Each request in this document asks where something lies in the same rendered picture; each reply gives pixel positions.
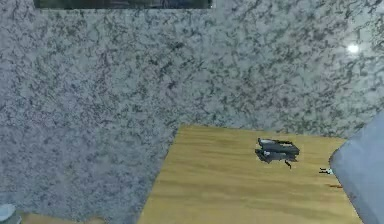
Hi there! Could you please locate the light wooden table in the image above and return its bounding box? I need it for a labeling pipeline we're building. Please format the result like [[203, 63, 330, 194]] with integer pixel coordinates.
[[136, 124, 364, 224]]

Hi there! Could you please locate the pale round dish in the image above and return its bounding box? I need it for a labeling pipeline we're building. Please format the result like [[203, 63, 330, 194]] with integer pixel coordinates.
[[0, 203, 17, 222]]

